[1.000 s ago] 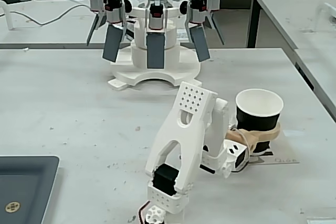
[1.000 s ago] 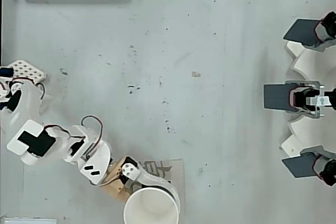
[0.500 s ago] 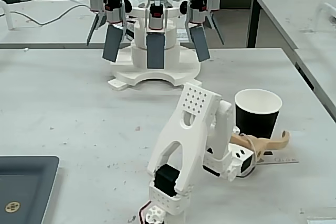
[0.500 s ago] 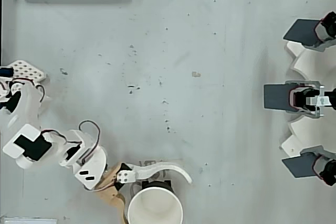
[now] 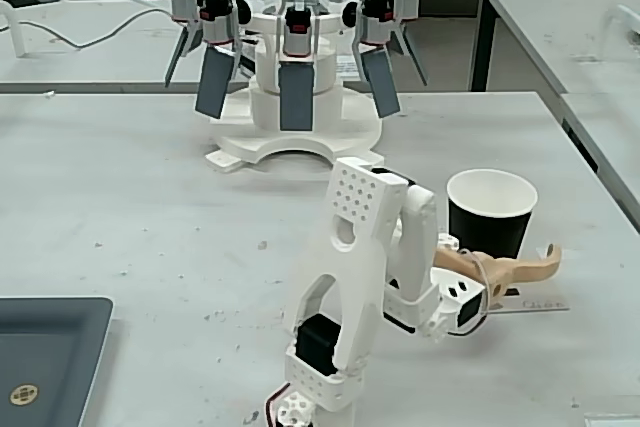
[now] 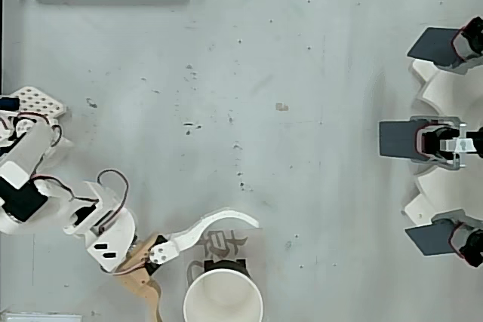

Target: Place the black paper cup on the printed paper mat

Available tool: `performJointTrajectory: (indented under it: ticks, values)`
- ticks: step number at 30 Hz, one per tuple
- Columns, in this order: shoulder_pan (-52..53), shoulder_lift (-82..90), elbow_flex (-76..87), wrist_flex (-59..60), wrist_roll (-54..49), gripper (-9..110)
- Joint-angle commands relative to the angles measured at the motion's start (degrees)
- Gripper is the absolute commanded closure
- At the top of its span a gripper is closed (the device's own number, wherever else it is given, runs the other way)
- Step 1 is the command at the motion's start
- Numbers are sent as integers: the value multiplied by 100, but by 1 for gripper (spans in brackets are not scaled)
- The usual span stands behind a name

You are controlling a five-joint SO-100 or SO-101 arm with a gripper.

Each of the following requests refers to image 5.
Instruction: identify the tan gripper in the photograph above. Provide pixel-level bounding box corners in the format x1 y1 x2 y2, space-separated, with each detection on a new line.
432 234 562 299

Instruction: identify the black paper cup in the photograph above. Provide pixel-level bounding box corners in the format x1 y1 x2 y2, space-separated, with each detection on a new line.
446 169 539 261

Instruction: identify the white carousel machine base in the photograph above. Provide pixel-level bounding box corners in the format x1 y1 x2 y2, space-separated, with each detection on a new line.
203 10 384 174

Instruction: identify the dark gray paddle plate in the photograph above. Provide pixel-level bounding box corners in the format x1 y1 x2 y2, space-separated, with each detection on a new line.
163 24 194 89
360 45 402 119
193 44 237 121
277 60 317 133
394 21 431 88

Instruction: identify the white flat box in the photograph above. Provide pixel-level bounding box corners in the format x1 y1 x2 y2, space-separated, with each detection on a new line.
583 413 640 427

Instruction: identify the white side table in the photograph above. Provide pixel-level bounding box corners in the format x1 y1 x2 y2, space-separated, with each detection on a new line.
468 0 640 231

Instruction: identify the gray plastic tray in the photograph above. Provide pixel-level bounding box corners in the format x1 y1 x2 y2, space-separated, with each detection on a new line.
0 295 115 427

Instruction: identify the white arched stand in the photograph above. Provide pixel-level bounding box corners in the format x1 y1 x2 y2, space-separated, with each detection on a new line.
0 0 33 59

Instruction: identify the thin gripper servo cable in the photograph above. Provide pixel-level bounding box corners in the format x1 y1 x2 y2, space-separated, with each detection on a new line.
458 248 495 319

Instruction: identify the red black servo cable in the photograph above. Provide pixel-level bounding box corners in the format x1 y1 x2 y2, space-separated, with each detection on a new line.
263 382 293 418

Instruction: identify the gray power cable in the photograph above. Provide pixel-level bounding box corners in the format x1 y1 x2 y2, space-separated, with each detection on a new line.
0 6 174 51

